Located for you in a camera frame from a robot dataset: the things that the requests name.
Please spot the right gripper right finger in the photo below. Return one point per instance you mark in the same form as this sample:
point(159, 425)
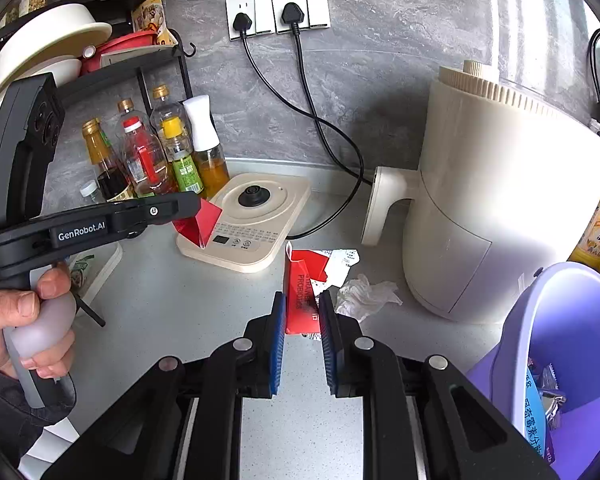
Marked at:
point(421, 419)

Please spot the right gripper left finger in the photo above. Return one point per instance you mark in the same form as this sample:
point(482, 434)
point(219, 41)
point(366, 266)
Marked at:
point(182, 420)

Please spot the red white carton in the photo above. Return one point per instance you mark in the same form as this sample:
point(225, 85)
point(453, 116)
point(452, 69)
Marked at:
point(308, 273)

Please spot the red paper carton piece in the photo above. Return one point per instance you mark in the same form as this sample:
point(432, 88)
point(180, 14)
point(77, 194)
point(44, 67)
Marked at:
point(198, 229)

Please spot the purple plastic trash bin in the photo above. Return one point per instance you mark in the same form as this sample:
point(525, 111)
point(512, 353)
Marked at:
point(554, 324)

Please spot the person's left hand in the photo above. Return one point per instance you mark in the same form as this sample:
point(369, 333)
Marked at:
point(19, 308)

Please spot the white-lid glass jar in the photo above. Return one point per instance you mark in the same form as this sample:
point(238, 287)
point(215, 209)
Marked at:
point(91, 193)

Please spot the dark soy sauce bottle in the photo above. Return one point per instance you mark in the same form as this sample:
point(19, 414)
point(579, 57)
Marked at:
point(111, 178)

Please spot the cream ceramic bowl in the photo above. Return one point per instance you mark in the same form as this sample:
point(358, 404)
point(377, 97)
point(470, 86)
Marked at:
point(62, 30)

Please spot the crumpled clear plastic film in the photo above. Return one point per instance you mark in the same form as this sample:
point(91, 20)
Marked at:
point(359, 299)

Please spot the white plastic tray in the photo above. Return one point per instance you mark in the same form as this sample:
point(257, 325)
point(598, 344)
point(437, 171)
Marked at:
point(91, 269)

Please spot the yellow-cap green-label bottle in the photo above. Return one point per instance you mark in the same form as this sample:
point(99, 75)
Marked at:
point(169, 120)

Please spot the black dish rack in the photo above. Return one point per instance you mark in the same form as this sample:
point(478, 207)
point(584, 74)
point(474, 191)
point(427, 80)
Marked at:
point(121, 65)

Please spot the white-top oil sprayer bottle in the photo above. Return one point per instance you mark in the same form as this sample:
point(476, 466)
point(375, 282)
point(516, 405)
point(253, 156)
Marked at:
point(208, 154)

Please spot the cream induction cooker base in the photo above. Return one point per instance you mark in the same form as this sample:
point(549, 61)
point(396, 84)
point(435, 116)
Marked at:
point(258, 211)

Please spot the cream air fryer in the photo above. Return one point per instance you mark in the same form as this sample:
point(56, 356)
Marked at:
point(505, 186)

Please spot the red-handled cooking oil bottle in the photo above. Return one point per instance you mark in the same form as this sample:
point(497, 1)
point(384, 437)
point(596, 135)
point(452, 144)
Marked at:
point(142, 153)

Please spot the white wall socket strip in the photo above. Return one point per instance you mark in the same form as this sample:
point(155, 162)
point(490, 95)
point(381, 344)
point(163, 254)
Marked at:
point(267, 16)

